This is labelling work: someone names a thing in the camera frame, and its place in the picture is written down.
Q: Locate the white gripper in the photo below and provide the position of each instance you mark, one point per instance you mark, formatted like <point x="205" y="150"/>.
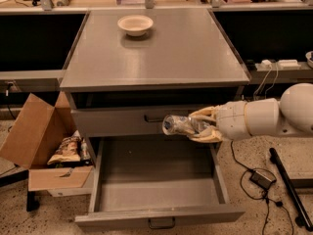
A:
<point x="232" y="119"/>

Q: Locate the grey drawer cabinet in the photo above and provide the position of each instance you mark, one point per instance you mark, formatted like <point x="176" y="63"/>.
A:
<point x="184" y="59"/>

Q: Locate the snack chip bag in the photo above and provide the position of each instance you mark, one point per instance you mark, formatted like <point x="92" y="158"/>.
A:
<point x="67" y="151"/>

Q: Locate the silver blue redbull can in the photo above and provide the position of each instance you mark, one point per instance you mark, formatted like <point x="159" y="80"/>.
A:
<point x="179" y="125"/>

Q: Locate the black power adapter brick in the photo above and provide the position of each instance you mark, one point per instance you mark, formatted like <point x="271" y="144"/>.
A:
<point x="261" y="180"/>

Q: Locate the closed grey upper drawer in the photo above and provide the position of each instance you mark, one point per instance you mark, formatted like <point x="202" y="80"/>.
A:
<point x="123" y="121"/>

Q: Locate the black metal stand leg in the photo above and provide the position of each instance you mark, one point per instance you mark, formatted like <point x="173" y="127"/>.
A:
<point x="303" y="218"/>

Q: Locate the brown cardboard box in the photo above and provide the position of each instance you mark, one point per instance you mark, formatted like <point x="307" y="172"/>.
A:
<point x="36" y="134"/>

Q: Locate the white ceramic bowl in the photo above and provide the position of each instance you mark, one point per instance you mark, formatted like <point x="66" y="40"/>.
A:
<point x="135" y="25"/>

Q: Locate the open grey lower drawer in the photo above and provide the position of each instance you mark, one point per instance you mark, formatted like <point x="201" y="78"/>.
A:
<point x="156" y="182"/>

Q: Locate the white power strip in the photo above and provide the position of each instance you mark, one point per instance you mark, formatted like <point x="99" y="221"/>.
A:
<point x="280" y="65"/>

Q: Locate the small bottle in box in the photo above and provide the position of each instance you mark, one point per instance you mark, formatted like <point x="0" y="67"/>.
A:
<point x="84" y="153"/>

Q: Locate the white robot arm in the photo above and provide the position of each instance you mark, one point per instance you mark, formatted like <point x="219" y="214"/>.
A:
<point x="290" y="116"/>

